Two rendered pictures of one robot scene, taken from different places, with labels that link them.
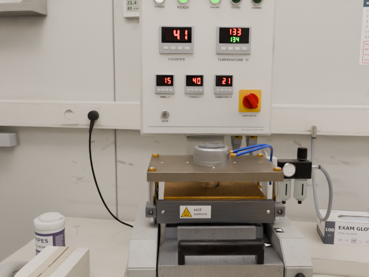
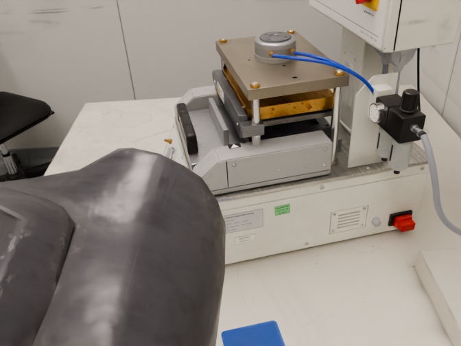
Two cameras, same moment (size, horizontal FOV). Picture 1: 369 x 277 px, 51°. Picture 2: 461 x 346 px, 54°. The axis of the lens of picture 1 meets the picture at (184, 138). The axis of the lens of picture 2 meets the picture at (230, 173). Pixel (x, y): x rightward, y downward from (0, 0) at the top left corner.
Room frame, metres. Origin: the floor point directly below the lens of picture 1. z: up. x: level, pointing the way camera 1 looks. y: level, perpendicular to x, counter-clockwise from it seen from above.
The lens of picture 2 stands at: (0.59, -0.87, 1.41)
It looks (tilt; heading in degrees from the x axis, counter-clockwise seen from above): 34 degrees down; 81
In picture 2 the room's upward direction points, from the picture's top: 4 degrees counter-clockwise
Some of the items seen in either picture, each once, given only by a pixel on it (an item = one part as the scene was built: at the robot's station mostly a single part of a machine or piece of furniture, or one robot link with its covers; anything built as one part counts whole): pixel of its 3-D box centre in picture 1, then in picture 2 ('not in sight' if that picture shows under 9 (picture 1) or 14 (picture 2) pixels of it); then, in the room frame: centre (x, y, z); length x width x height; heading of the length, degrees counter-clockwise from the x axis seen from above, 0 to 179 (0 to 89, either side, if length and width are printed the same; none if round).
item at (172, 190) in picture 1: (214, 182); (276, 79); (0.82, -0.07, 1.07); 0.22 x 0.17 x 0.10; 92
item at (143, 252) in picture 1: (145, 238); (228, 101); (0.75, 0.08, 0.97); 0.25 x 0.05 x 0.07; 2
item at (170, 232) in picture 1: (210, 218); (275, 115); (0.82, -0.06, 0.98); 0.20 x 0.17 x 0.03; 92
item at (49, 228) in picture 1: (50, 239); not in sight; (1.07, 0.39, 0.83); 0.09 x 0.09 x 0.15
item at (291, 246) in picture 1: (280, 239); (258, 163); (0.75, -0.20, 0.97); 0.26 x 0.05 x 0.07; 2
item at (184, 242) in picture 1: (220, 251); (186, 126); (0.64, -0.06, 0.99); 0.15 x 0.02 x 0.04; 92
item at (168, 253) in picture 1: (212, 231); (253, 124); (0.77, -0.06, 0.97); 0.30 x 0.22 x 0.08; 2
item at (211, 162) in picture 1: (218, 170); (293, 70); (0.85, -0.08, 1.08); 0.31 x 0.24 x 0.13; 92
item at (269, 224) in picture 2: not in sight; (274, 179); (0.81, -0.08, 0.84); 0.53 x 0.37 x 0.17; 2
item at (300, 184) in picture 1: (292, 176); (392, 127); (0.96, -0.28, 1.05); 0.15 x 0.05 x 0.15; 92
